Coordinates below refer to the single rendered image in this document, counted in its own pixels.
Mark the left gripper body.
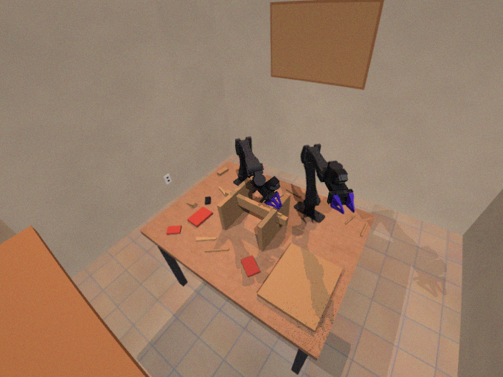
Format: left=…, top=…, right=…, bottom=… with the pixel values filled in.
left=327, top=189, right=353, bottom=205

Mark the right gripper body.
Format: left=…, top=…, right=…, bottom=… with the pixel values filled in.
left=260, top=190, right=278, bottom=203

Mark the red flat block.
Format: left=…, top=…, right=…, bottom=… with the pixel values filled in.
left=188, top=207, right=213, bottom=227
left=166, top=226, right=181, bottom=234
left=241, top=256, right=260, bottom=277

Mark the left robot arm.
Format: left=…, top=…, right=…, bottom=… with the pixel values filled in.
left=294, top=144, right=348, bottom=223

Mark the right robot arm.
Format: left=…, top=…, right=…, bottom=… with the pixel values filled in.
left=233, top=136, right=280, bottom=197

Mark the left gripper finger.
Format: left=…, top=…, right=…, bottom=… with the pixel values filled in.
left=346, top=193, right=355, bottom=213
left=331, top=195, right=344, bottom=214

